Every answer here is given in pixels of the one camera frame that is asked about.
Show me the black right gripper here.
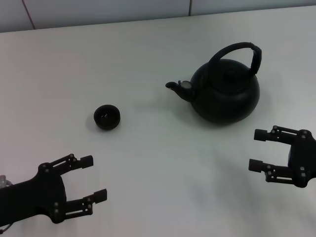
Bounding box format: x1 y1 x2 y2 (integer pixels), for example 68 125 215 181
248 125 316 189

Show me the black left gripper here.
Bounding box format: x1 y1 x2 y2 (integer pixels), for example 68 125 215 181
0 154 108 225

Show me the black round teapot with handle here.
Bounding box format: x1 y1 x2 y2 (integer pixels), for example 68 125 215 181
165 41 263 128

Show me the small black teacup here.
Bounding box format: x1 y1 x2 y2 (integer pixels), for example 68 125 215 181
93 104 121 129

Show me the silver left gripper connector pin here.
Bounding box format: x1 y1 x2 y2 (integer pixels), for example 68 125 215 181
0 174 12 190

